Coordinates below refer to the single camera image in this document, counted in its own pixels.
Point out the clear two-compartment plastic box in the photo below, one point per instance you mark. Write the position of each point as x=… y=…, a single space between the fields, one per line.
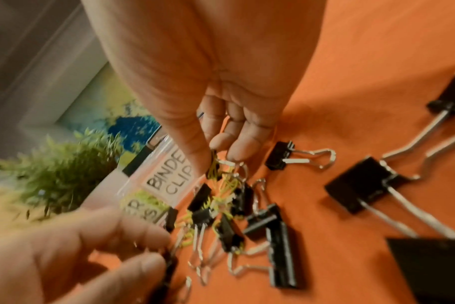
x=167 y=178

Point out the person's right hand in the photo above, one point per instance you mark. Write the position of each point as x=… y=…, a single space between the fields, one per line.
x=212 y=44

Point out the pile of black binder clips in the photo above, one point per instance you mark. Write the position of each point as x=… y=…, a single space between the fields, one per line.
x=362 y=184

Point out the person's left hand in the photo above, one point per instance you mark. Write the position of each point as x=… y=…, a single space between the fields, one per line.
x=43 y=255

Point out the single black binder clip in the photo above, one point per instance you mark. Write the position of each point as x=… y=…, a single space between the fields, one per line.
x=169 y=265

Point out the green plant in white pot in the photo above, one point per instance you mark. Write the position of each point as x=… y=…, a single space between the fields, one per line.
x=62 y=172

